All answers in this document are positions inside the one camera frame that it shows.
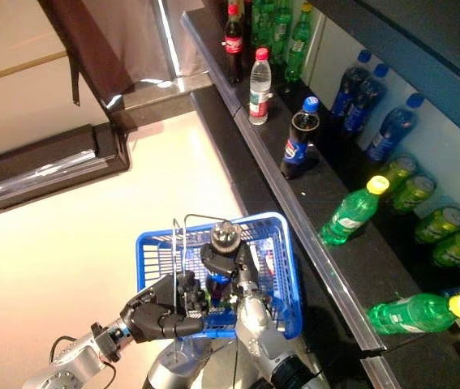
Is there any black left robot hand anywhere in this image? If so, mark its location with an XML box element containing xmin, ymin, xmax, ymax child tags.
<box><xmin>120</xmin><ymin>269</ymin><xmax>211</xmax><ymax>345</ymax></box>

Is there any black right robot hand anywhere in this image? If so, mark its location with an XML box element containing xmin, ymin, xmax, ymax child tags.
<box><xmin>200</xmin><ymin>241</ymin><xmax>262</xmax><ymax>303</ymax></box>

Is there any plastic bottle with lobed base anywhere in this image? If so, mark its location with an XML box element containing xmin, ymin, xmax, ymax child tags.
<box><xmin>208</xmin><ymin>221</ymin><xmax>242</xmax><ymax>255</ymax></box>

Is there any blue plastic shopping basket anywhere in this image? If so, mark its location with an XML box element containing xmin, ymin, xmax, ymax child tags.
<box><xmin>135</xmin><ymin>212</ymin><xmax>304</xmax><ymax>340</ymax></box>

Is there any Pepsi cola bottle blue cap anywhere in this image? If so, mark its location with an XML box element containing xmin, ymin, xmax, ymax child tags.
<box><xmin>345</xmin><ymin>62</ymin><xmax>389</xmax><ymax>135</ymax></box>
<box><xmin>280</xmin><ymin>96</ymin><xmax>321</xmax><ymax>181</ymax></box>
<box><xmin>363</xmin><ymin>92</ymin><xmax>423</xmax><ymax>163</ymax></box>
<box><xmin>329</xmin><ymin>49</ymin><xmax>372</xmax><ymax>118</ymax></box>

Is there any grey left robot leg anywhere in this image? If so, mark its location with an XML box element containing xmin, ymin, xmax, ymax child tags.
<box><xmin>143</xmin><ymin>336</ymin><xmax>239</xmax><ymax>389</ymax></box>

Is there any green soda bottle yellow cap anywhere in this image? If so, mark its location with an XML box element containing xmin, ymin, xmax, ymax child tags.
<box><xmin>319</xmin><ymin>174</ymin><xmax>391</xmax><ymax>247</ymax></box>
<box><xmin>272</xmin><ymin>0</ymin><xmax>294</xmax><ymax>68</ymax></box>
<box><xmin>284</xmin><ymin>2</ymin><xmax>314</xmax><ymax>83</ymax></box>
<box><xmin>366</xmin><ymin>292</ymin><xmax>460</xmax><ymax>336</ymax></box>
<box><xmin>251</xmin><ymin>0</ymin><xmax>274</xmax><ymax>49</ymax></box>

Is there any black store shelf unit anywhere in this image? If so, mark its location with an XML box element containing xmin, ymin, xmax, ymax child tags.
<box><xmin>180</xmin><ymin>7</ymin><xmax>460</xmax><ymax>389</ymax></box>

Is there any black step plinth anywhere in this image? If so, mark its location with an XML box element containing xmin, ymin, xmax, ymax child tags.
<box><xmin>105</xmin><ymin>74</ymin><xmax>214</xmax><ymax>131</ymax></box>

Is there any clear water bottle red cap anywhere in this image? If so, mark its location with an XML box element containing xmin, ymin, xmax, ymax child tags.
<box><xmin>248</xmin><ymin>47</ymin><xmax>274</xmax><ymax>126</ymax></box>

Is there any black low display platform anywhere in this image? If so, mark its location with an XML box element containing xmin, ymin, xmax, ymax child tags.
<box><xmin>0</xmin><ymin>122</ymin><xmax>132</xmax><ymax>222</ymax></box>

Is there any green soda can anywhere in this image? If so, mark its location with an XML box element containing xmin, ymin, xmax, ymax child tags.
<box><xmin>413</xmin><ymin>205</ymin><xmax>460</xmax><ymax>245</ymax></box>
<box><xmin>377</xmin><ymin>155</ymin><xmax>418</xmax><ymax>191</ymax></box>
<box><xmin>389</xmin><ymin>173</ymin><xmax>436</xmax><ymax>215</ymax></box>
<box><xmin>431</xmin><ymin>229</ymin><xmax>460</xmax><ymax>268</ymax></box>

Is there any dark upper shelf board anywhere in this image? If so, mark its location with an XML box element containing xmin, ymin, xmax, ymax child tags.
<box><xmin>309</xmin><ymin>0</ymin><xmax>460</xmax><ymax>98</ymax></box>

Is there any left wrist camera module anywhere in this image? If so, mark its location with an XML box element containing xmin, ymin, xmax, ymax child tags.
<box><xmin>90</xmin><ymin>321</ymin><xmax>122</xmax><ymax>365</ymax></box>

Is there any clear plastic price rail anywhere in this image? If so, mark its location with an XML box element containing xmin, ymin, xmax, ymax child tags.
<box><xmin>0</xmin><ymin>148</ymin><xmax>101</xmax><ymax>208</ymax></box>
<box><xmin>233</xmin><ymin>108</ymin><xmax>385</xmax><ymax>353</ymax></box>
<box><xmin>179</xmin><ymin>10</ymin><xmax>242</xmax><ymax>119</ymax></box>
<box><xmin>359</xmin><ymin>356</ymin><xmax>403</xmax><ymax>389</ymax></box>

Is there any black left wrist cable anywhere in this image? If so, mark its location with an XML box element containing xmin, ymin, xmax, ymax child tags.
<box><xmin>49</xmin><ymin>334</ymin><xmax>118</xmax><ymax>384</ymax></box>

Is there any black hanging strap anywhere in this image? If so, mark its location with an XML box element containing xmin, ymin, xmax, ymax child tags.
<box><xmin>66</xmin><ymin>47</ymin><xmax>82</xmax><ymax>108</ymax></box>

